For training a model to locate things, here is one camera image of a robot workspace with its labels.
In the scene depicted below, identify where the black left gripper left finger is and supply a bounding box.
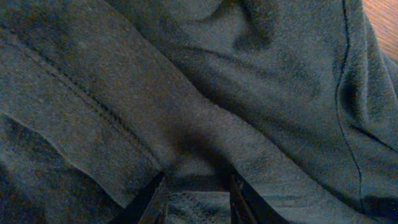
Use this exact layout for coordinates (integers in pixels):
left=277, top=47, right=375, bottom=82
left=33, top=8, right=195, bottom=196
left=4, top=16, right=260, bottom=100
left=108, top=172, right=169, bottom=224

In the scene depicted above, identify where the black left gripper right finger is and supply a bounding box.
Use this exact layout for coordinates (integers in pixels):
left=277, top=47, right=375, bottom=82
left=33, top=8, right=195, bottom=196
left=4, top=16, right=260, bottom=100
left=228, top=175, right=289, bottom=224

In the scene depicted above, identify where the dark green Nike t-shirt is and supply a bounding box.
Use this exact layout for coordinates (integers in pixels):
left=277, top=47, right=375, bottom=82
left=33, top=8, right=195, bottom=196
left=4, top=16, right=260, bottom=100
left=1, top=1, right=397, bottom=223

